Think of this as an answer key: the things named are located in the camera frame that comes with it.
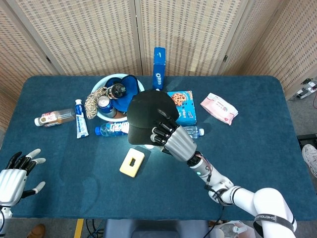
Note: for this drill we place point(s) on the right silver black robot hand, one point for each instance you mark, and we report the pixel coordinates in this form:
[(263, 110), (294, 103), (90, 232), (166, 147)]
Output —
[(179, 143)]

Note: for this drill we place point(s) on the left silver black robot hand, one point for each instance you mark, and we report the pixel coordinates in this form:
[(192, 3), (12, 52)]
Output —
[(11, 183)]

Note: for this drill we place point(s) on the black baseball cap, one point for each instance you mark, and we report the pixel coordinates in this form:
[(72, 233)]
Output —
[(146, 111)]

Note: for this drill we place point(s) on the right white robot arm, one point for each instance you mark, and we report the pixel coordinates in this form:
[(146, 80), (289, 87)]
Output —
[(267, 200)]

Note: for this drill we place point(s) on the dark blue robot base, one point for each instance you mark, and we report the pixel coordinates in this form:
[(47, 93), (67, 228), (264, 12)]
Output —
[(156, 229)]

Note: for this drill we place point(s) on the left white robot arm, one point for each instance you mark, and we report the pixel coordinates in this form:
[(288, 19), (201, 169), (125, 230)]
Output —
[(5, 213)]

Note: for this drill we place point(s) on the clear water bottle white cap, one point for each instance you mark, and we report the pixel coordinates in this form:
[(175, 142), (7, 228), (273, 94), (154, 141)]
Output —
[(194, 131)]

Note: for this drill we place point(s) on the blue cookie box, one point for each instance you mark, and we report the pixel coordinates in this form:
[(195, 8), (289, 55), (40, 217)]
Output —
[(185, 109)]

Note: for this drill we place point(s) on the pink wet wipes pack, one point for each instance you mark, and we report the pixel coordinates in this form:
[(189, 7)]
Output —
[(219, 107)]

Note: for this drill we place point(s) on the brown shoe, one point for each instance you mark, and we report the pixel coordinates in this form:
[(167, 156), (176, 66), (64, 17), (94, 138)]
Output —
[(37, 230)]

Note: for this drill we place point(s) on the yellow sponge with rectangular hole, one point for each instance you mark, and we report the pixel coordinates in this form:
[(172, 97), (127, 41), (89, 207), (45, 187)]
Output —
[(126, 167)]

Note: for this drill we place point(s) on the blue label soda bottle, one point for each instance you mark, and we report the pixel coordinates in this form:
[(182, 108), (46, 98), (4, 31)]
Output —
[(111, 129)]

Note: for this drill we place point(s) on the blue fabric item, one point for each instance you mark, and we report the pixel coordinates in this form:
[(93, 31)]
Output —
[(128, 86)]

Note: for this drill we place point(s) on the blue Oreo box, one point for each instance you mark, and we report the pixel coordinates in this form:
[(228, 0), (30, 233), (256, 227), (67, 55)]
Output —
[(158, 69)]

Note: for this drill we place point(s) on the amber tea bottle white cap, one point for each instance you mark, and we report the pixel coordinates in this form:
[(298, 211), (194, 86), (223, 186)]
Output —
[(54, 117)]

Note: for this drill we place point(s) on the dark brown drink bottle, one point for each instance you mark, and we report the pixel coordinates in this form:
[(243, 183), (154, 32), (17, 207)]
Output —
[(116, 90)]

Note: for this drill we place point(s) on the blue soda can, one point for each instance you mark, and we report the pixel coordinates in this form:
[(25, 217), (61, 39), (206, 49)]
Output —
[(105, 104)]

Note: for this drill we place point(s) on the blue white toothpaste tube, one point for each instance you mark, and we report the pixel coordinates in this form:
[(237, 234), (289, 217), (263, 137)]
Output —
[(81, 121)]

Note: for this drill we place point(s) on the light blue plastic basin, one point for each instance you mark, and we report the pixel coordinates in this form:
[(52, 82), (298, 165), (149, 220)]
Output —
[(99, 85)]

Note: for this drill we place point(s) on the white sneaker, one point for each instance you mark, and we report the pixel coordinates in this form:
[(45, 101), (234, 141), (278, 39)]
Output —
[(310, 158)]

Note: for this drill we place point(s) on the white power strip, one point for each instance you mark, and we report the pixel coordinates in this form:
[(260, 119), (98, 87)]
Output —
[(307, 89)]

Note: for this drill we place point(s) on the woven folding screen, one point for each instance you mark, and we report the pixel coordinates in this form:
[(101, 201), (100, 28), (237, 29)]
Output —
[(86, 37)]

